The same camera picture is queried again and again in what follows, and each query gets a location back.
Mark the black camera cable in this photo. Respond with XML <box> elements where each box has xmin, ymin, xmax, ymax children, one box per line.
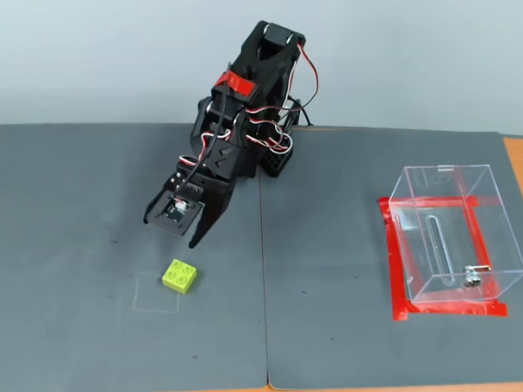
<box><xmin>168</xmin><ymin>60</ymin><xmax>239</xmax><ymax>205</ymax></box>

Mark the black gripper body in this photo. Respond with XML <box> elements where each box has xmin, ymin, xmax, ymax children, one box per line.
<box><xmin>172</xmin><ymin>137</ymin><xmax>259</xmax><ymax>204</ymax></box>

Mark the red white black servo cable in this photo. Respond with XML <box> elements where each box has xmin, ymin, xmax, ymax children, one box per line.
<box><xmin>243</xmin><ymin>103</ymin><xmax>294</xmax><ymax>157</ymax></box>
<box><xmin>177</xmin><ymin>127</ymin><xmax>235</xmax><ymax>171</ymax></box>
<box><xmin>280</xmin><ymin>39</ymin><xmax>322</xmax><ymax>118</ymax></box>

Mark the grey mat with chalk square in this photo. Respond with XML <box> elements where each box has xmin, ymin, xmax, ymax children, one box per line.
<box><xmin>0</xmin><ymin>113</ymin><xmax>271</xmax><ymax>392</ymax></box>

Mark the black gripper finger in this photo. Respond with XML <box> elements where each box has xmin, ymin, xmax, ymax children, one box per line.
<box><xmin>186</xmin><ymin>177</ymin><xmax>237</xmax><ymax>250</ymax></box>
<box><xmin>141</xmin><ymin>173</ymin><xmax>181</xmax><ymax>225</ymax></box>

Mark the silver metal box lock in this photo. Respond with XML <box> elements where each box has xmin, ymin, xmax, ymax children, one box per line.
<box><xmin>461</xmin><ymin>264</ymin><xmax>492</xmax><ymax>289</ymax></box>

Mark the red tape on arm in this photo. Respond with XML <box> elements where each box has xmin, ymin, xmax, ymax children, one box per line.
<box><xmin>214</xmin><ymin>69</ymin><xmax>258</xmax><ymax>99</ymax></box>

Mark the green lego block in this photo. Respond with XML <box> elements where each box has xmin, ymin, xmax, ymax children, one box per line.
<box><xmin>160</xmin><ymin>257</ymin><xmax>199</xmax><ymax>296</ymax></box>

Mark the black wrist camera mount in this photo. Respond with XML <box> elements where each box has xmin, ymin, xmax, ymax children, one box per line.
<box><xmin>141</xmin><ymin>187</ymin><xmax>207</xmax><ymax>239</ymax></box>

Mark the transparent acrylic box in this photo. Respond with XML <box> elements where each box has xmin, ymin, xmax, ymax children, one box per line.
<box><xmin>386</xmin><ymin>160</ymin><xmax>523</xmax><ymax>307</ymax></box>

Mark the grey mat with red tape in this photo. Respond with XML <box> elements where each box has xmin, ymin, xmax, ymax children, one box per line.
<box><xmin>256</xmin><ymin>114</ymin><xmax>523</xmax><ymax>392</ymax></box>

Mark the red tape rectangle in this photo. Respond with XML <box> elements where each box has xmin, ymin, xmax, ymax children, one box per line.
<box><xmin>377</xmin><ymin>192</ymin><xmax>510</xmax><ymax>323</ymax></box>

